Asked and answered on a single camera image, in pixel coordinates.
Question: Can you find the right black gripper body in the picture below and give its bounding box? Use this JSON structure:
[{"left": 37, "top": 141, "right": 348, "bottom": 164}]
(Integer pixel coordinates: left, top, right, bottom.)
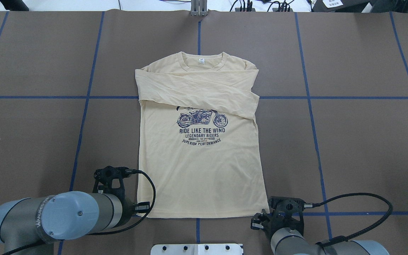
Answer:
[{"left": 251, "top": 213, "right": 279, "bottom": 235}]

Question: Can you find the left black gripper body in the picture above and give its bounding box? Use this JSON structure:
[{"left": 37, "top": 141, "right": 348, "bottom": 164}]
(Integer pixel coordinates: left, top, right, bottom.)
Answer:
[{"left": 132, "top": 201, "right": 152, "bottom": 214}]

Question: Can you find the cream long-sleeve printed shirt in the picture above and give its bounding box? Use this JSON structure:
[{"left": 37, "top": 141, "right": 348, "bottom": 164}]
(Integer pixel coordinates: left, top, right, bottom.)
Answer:
[{"left": 135, "top": 52, "right": 268, "bottom": 219}]

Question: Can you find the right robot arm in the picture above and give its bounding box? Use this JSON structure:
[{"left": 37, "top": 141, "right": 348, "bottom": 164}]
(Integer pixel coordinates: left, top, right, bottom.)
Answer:
[{"left": 250, "top": 211, "right": 390, "bottom": 255}]

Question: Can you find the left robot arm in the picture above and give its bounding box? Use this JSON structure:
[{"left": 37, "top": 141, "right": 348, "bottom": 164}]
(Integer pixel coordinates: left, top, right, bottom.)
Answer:
[{"left": 0, "top": 191, "right": 151, "bottom": 255}]

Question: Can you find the black label printer device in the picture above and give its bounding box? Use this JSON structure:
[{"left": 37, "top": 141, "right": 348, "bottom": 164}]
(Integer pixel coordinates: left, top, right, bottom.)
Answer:
[{"left": 311, "top": 0, "right": 370, "bottom": 13}]

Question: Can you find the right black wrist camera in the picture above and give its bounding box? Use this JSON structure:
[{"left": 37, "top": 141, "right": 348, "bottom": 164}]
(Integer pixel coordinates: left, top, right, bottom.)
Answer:
[{"left": 268, "top": 196, "right": 315, "bottom": 231}]

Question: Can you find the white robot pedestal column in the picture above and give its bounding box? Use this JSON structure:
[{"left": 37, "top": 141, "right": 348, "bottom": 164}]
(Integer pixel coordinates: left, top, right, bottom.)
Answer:
[{"left": 150, "top": 243, "right": 244, "bottom": 255}]

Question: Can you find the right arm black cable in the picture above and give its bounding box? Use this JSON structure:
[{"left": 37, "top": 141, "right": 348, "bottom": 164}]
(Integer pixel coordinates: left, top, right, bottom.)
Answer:
[{"left": 305, "top": 193, "right": 393, "bottom": 247}]

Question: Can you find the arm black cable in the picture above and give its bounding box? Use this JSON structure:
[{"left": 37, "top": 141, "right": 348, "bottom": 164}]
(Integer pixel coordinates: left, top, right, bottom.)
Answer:
[
  {"left": 0, "top": 169, "right": 156, "bottom": 255},
  {"left": 305, "top": 193, "right": 393, "bottom": 247}
]

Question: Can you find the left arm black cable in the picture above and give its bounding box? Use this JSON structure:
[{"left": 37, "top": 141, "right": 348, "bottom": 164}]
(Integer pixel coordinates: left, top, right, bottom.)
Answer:
[{"left": 0, "top": 169, "right": 156, "bottom": 255}]

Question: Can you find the aluminium frame post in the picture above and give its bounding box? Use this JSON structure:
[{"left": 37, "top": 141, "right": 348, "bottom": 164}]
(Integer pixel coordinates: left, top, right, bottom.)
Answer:
[{"left": 190, "top": 0, "right": 208, "bottom": 16}]

